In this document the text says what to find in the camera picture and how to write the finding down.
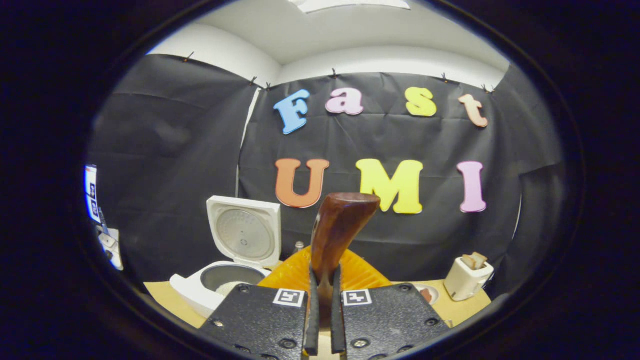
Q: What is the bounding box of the white round plate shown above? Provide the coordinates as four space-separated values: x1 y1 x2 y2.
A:
412 283 440 306

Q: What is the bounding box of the black backdrop cloth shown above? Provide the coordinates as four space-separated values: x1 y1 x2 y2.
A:
87 54 568 301

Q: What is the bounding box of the white toaster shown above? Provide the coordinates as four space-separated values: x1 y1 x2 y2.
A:
443 256 495 302

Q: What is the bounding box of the white device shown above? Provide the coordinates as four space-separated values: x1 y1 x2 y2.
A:
97 227 124 271

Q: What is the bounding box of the lit computer screen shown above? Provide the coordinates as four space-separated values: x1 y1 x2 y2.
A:
84 165 103 224

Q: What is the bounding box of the brown wooden spoon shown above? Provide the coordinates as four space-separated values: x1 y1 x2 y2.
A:
310 192 382 321

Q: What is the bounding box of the white rice cooker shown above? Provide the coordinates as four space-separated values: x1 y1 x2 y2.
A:
169 195 282 319

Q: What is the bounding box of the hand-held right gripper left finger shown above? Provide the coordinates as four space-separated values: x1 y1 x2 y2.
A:
200 247 321 360

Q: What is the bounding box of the large ceiling light panel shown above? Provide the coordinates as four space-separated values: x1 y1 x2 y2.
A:
290 0 412 14

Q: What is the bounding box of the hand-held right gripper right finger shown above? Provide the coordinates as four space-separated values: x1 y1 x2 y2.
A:
330 247 453 360

